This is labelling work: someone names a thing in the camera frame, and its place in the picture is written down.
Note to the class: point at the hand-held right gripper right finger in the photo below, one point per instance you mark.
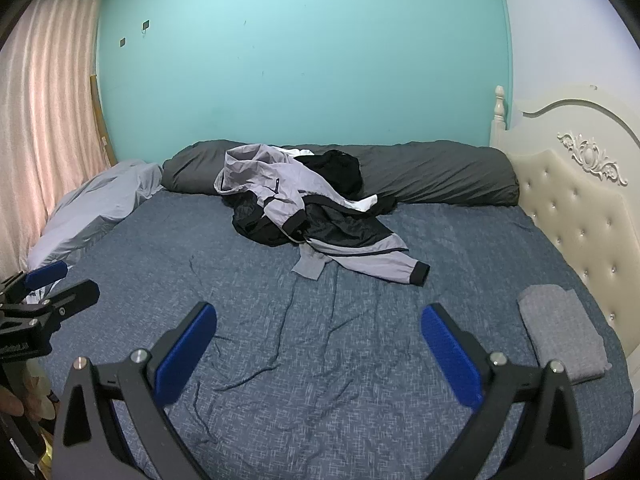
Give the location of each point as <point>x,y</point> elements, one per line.
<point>450,360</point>

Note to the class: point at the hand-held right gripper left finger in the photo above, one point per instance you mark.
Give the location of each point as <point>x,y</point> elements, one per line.
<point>185,355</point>

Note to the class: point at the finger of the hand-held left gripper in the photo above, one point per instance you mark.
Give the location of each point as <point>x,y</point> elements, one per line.
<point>47,272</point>
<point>75,295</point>

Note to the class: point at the grey jacket with black lining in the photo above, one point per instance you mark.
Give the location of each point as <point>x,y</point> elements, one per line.
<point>285,180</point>

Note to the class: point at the person's left hand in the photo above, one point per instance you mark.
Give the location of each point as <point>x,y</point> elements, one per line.
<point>10,404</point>

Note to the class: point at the light grey blanket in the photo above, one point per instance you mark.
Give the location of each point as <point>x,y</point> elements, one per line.
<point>95,210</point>

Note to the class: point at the folded grey cloth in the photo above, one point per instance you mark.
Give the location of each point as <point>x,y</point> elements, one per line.
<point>560,330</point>

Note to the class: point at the grey cloth piece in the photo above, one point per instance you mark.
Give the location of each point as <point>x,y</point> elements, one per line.
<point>307,265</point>

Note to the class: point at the wooden board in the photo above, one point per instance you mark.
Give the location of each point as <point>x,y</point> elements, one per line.
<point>102,125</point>

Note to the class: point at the pink curtain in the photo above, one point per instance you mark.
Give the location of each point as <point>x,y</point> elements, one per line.
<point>45,110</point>

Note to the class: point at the dark grey long pillow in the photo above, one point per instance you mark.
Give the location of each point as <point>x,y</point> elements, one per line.
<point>440,175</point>

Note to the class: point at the cream tufted headboard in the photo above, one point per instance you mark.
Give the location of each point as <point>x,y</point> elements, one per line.
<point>575,210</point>

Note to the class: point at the black printed hoodie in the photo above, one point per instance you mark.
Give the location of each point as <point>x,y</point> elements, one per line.
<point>330,170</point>

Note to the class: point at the white garment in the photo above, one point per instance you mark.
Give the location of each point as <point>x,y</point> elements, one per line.
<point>300,152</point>

